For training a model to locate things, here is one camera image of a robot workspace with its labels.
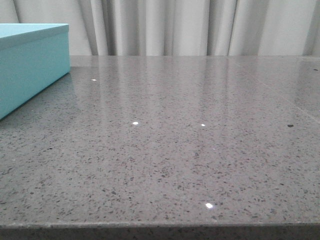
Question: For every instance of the light blue box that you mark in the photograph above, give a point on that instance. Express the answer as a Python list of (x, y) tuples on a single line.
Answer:
[(32, 57)]

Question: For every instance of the grey pleated curtain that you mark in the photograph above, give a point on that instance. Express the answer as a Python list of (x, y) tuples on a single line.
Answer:
[(178, 27)]

